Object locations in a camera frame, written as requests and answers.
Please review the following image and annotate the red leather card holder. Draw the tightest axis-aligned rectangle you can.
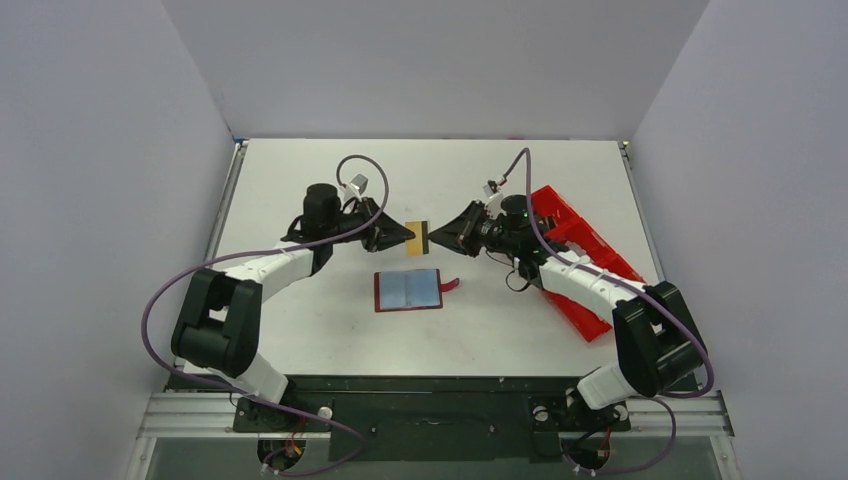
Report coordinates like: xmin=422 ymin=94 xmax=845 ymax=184
xmin=374 ymin=268 xmax=460 ymax=313

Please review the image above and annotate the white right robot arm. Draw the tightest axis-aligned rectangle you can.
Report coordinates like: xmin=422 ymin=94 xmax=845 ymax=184
xmin=429 ymin=195 xmax=707 ymax=410

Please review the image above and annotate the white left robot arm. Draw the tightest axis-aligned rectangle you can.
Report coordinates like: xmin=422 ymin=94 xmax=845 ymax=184
xmin=171 ymin=183 xmax=415 ymax=403

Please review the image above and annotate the red plastic divided tray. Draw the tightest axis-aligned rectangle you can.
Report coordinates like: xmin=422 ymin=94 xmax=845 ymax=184
xmin=529 ymin=184 xmax=647 ymax=344

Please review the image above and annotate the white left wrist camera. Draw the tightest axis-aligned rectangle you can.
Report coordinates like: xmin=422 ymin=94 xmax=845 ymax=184
xmin=343 ymin=174 xmax=369 ymax=201

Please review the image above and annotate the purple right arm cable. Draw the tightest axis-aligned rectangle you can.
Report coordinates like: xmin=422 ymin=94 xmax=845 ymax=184
xmin=500 ymin=147 xmax=715 ymax=477

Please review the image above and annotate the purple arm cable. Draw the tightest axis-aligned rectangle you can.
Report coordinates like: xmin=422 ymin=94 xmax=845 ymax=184
xmin=140 ymin=154 xmax=391 ymax=458
xmin=500 ymin=147 xmax=715 ymax=477

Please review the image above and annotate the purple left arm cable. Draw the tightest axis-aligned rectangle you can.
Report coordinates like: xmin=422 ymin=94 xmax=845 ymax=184
xmin=140 ymin=154 xmax=391 ymax=458

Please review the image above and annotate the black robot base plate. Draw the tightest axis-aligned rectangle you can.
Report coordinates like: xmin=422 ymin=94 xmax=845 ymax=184
xmin=232 ymin=375 xmax=631 ymax=463

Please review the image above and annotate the aluminium frame rail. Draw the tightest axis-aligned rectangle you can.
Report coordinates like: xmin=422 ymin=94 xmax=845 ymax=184
xmin=138 ymin=393 xmax=734 ymax=439

